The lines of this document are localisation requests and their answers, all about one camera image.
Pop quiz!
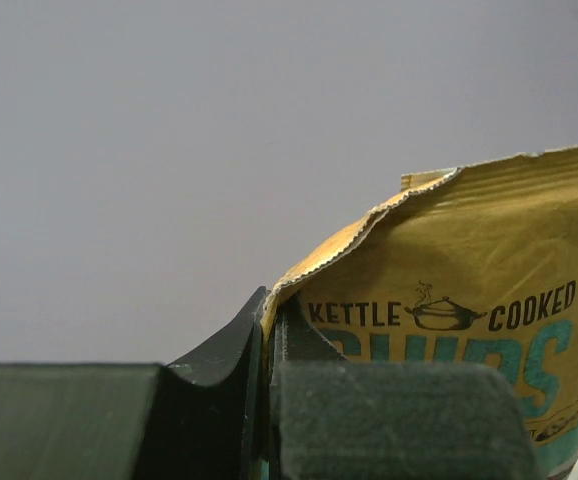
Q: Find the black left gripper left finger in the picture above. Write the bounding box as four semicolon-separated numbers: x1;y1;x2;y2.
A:
0;288;267;479

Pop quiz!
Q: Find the gold teal kettle chips bag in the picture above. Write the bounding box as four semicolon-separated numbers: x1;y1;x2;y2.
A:
262;146;578;479

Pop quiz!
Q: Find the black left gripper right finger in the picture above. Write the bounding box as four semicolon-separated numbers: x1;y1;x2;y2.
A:
267;300;542;479

